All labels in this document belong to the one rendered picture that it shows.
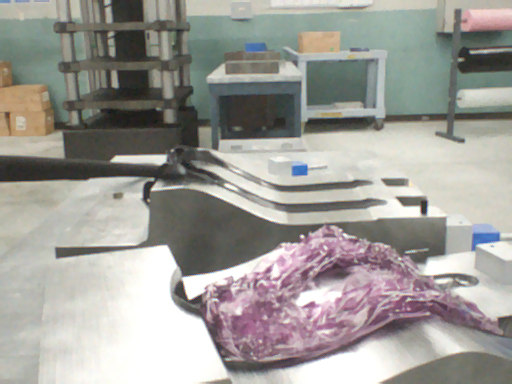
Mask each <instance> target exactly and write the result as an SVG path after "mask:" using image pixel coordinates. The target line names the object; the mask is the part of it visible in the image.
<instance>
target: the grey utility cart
mask: <svg viewBox="0 0 512 384"><path fill-rule="evenodd" d="M282 49H283V50H284V51H286V52H287V53H288V54H290V59H291V63H292V64H293V65H294V66H295V67H296V68H297V69H298V70H299V71H300V73H301V74H302V75H303V81H302V94H301V134H303V129H304V128H303V126H304V125H305V124H306V123H305V122H306V121H307V119H308V120H310V119H317V118H323V119H325V120H326V118H340V119H341V118H345V117H356V118H357V117H364V119H363V123H364V124H365V125H366V126H371V125H373V128H374V130H376V131H380V130H382V129H383V128H384V123H383V118H384V117H385V112H386V107H384V81H385V59H386V58H387V57H388V51H384V50H376V49H371V50H370V51H371V52H351V50H344V51H340V53H323V54H299V53H298V52H295V51H293V50H291V49H290V48H286V47H283V48H282ZM374 60H377V74H376V104H373V84H374ZM347 61H357V62H358V61H367V63H366V100H365V104H363V109H356V110H336V111H333V104H332V105H311V106H306V63H309V64H310V63H320V62H324V63H326V62H347ZM373 117H375V120H376V121H375V123H374V119H373ZM373 123H374V124H373Z"/></svg>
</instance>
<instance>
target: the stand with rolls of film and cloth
mask: <svg viewBox="0 0 512 384"><path fill-rule="evenodd" d="M461 11H462V8H456V9H454V21H453V36H452V49H451V69H450V89H449V103H448V116H447V130H446V133H443V132H441V131H438V132H435V136H440V137H442V138H445V139H449V140H452V141H454V142H459V143H465V139H463V138H460V137H458V136H453V127H454V115H455V102H456V101H457V105H458V106H459V107H460V108H474V107H489V106H504V105H512V87H502V88H485V89H468V90H460V91H458V93H457V98H456V88H457V73H458V70H459V71H460V72H461V73H462V74H470V73H490V72H509V71H512V44H507V45H482V46H463V47H462V48H461V49H460V50H459V37H460V24H461V26H462V29H463V31H465V32H480V31H503V30H512V9H495V10H467V11H464V14H463V15H462V18H461ZM458 50H459V52H458Z"/></svg>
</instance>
